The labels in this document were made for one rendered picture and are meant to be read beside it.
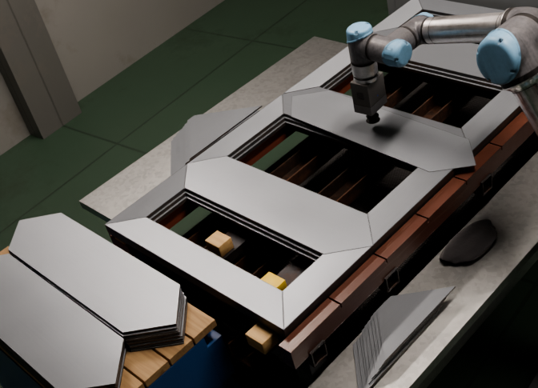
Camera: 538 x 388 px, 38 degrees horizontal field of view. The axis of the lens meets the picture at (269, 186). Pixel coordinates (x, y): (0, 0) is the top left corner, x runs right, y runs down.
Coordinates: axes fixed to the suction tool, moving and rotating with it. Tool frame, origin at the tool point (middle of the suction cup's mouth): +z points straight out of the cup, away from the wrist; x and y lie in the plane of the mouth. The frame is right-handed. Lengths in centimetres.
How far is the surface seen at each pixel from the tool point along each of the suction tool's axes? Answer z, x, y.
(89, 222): 88, -165, 21
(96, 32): 56, -269, -85
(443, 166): 2.6, 28.9, 9.0
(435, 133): 2.7, 19.1, -4.1
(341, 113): 2.7, -14.4, -2.7
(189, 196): 5, -34, 50
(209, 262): 3, -6, 70
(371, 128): 2.7, -0.6, 0.9
